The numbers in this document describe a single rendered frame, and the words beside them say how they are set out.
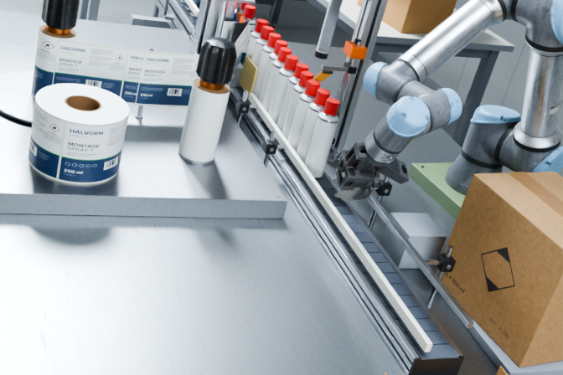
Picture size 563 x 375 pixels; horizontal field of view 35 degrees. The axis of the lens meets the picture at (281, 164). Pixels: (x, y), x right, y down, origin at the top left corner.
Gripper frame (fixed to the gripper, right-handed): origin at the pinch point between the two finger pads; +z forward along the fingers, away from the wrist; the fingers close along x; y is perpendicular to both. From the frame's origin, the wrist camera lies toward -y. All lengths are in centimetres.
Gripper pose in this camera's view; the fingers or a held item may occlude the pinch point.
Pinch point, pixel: (347, 195)
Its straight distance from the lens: 205.7
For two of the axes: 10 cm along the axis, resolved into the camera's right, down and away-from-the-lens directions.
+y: -9.1, -0.4, -4.1
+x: 1.7, 8.6, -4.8
